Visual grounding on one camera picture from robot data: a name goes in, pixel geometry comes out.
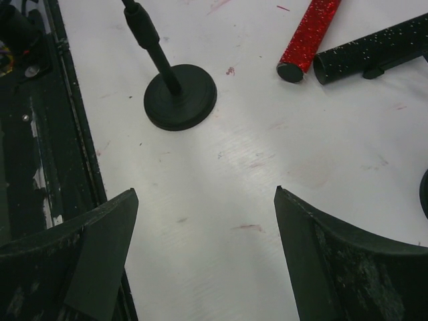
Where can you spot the black glitter microphone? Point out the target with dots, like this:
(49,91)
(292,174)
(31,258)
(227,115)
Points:
(355,56)

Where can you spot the black round-base stand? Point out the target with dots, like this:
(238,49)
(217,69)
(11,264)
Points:
(423,193)
(179,97)

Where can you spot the red glitter microphone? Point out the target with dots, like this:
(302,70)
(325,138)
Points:
(303,46)

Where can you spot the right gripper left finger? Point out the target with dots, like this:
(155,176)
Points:
(73,271)

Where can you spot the black tripod shock-mount stand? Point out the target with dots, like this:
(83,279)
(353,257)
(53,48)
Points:
(379,68)

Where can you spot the black front mounting rail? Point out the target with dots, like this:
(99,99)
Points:
(49,168)

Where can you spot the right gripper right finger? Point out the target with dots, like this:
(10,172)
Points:
(341,272)

